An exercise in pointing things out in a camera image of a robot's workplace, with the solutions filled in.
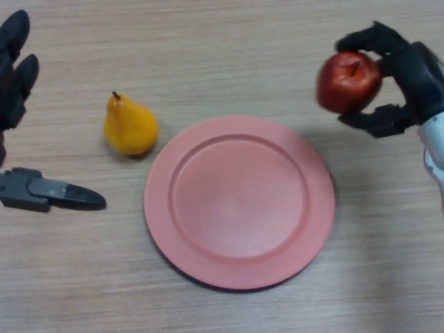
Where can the yellow pear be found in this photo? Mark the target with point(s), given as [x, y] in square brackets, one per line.
[132, 130]

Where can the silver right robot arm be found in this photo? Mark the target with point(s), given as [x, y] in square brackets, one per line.
[435, 156]

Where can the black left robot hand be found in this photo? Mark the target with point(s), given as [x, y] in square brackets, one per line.
[34, 190]

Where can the red apple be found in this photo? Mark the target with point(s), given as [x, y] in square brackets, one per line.
[347, 85]

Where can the pink round plate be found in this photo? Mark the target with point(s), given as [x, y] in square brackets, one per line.
[239, 208]

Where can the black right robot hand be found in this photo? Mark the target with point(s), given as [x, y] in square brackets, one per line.
[419, 79]

